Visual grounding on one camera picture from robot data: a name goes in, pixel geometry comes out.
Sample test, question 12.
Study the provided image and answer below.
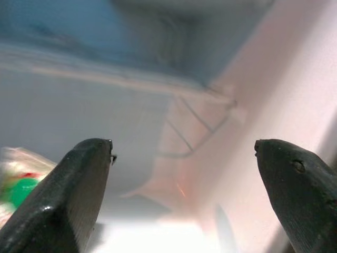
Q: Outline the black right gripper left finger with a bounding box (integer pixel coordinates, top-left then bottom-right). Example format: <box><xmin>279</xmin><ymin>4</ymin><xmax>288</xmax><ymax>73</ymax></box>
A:
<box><xmin>0</xmin><ymin>138</ymin><xmax>118</xmax><ymax>253</ymax></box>

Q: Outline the dark grey fridge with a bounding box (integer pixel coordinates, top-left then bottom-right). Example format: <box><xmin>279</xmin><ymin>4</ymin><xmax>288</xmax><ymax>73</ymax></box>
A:
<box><xmin>0</xmin><ymin>0</ymin><xmax>337</xmax><ymax>253</ymax></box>

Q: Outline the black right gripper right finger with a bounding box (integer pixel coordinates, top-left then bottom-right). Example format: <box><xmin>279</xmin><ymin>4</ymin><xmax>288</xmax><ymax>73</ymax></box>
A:
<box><xmin>254</xmin><ymin>139</ymin><xmax>337</xmax><ymax>253</ymax></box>

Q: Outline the clear glass fridge shelf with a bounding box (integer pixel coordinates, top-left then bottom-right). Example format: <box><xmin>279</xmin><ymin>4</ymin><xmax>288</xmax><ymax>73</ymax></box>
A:
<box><xmin>0</xmin><ymin>0</ymin><xmax>219</xmax><ymax>92</ymax></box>

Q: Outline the white green red food package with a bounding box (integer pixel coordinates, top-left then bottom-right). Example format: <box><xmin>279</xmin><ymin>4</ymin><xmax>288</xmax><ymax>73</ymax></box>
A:
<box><xmin>0</xmin><ymin>145</ymin><xmax>58</xmax><ymax>230</ymax></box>

